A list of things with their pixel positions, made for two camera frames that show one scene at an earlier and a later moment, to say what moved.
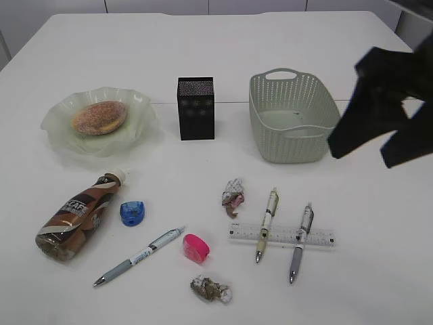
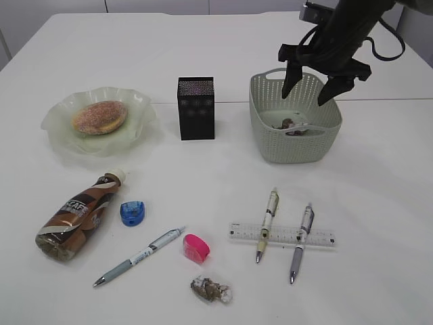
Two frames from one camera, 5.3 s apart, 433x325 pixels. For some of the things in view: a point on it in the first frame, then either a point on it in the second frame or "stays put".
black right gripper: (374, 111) to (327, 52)
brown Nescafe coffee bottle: (60, 235) stays put
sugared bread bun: (99, 118) stays put
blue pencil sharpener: (132, 212) stays put
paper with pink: (233, 196) to (287, 123)
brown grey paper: (208, 289) stays put
